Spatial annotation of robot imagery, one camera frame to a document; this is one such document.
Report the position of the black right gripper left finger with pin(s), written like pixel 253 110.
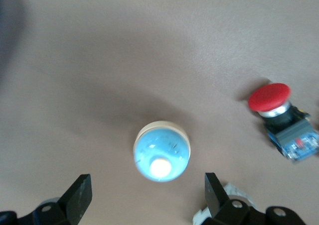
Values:
pixel 77 197

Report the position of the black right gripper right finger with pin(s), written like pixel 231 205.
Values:
pixel 215 197

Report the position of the blue dome bell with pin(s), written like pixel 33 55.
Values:
pixel 162 147

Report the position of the white circuit breaker red levers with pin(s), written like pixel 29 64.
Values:
pixel 235 189

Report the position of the red mushroom push button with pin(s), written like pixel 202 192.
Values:
pixel 269 96

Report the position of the brown table mat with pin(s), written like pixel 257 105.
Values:
pixel 124 60

